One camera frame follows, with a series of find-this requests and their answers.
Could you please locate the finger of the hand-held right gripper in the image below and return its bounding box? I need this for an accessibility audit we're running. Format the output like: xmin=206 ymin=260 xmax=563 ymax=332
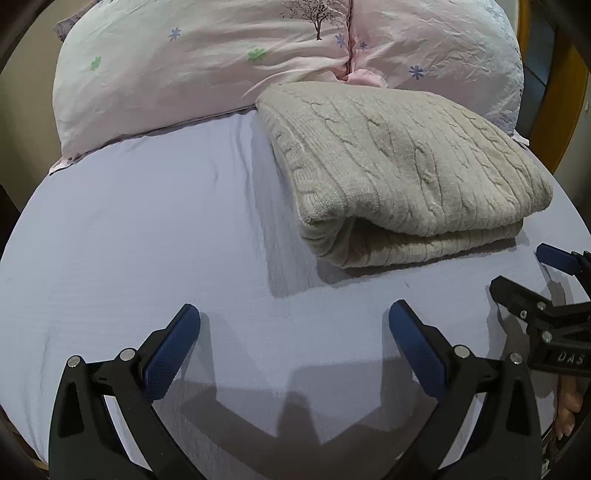
xmin=489 ymin=275 xmax=591 ymax=333
xmin=536 ymin=244 xmax=591 ymax=278

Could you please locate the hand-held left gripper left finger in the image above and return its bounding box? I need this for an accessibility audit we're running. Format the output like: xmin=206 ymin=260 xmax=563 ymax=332
xmin=48 ymin=304 xmax=201 ymax=480

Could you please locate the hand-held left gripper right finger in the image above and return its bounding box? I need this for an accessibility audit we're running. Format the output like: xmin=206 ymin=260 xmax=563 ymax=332
xmin=389 ymin=300 xmax=543 ymax=480

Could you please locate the beige cable-knit sweater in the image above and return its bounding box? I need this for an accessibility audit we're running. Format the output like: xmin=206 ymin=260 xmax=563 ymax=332
xmin=255 ymin=82 xmax=554 ymax=270

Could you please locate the person's right hand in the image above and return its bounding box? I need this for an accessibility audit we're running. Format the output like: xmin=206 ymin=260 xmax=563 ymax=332
xmin=555 ymin=373 xmax=583 ymax=440

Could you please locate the lavender bed sheet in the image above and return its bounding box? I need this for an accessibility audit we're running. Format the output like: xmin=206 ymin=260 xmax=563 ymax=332
xmin=0 ymin=111 xmax=591 ymax=480

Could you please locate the pink floral pillow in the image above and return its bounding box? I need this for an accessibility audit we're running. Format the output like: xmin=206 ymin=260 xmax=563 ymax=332
xmin=48 ymin=0 xmax=529 ymax=174

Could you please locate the wooden bed frame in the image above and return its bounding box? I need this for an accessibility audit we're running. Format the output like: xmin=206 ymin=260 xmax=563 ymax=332
xmin=516 ymin=0 xmax=591 ymax=176

